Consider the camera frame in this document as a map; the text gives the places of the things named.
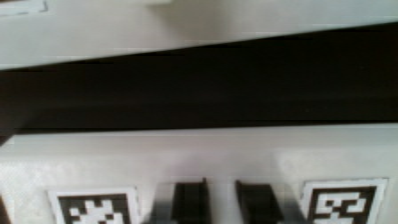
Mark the white L-shaped fence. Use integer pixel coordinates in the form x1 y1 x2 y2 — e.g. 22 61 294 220
0 0 398 70

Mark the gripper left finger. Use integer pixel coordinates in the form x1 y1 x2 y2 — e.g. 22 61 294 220
170 180 211 224

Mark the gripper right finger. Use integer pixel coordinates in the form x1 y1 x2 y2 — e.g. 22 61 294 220
234 181 284 224

